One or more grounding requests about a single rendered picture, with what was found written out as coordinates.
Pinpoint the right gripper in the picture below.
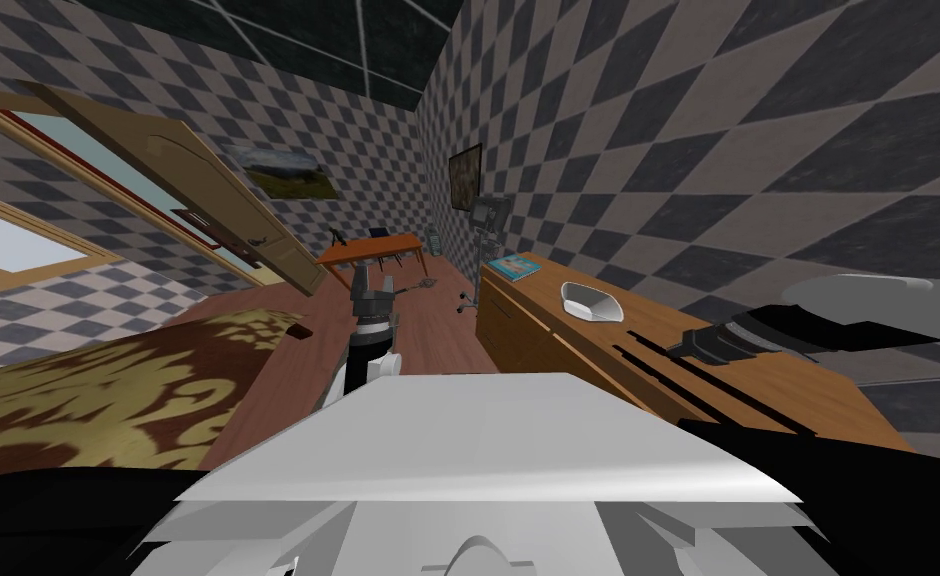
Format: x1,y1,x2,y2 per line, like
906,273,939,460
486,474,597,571
665,323,753,367

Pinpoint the bed with patterned cover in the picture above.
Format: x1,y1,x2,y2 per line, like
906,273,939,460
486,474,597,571
0,307,315,486

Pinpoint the dark framed wall picture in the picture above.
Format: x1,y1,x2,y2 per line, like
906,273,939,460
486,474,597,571
447,143,484,214

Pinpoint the wooden dresser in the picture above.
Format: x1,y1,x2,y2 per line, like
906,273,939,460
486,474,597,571
474,251,913,452

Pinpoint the white dish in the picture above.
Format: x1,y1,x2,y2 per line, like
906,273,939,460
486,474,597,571
559,280,626,325

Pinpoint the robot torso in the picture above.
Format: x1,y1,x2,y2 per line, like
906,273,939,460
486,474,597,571
129,371,839,576

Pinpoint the blue book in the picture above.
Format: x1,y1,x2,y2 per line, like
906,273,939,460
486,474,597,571
486,253,543,284

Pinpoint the grey office chair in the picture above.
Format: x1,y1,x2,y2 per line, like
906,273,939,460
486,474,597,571
457,195,516,314

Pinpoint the window with wooden frame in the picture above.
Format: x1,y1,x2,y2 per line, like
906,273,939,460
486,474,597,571
0,182,123,304

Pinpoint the tan wooden door leaf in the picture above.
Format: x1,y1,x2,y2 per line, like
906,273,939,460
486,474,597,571
17,79,329,299

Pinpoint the landscape wall picture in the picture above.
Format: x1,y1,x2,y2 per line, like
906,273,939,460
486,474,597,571
225,143,343,202

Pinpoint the orange wooden table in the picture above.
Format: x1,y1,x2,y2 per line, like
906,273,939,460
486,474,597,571
314,227,429,291

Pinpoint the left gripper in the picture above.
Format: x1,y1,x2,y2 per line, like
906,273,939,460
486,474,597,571
349,265,399,327

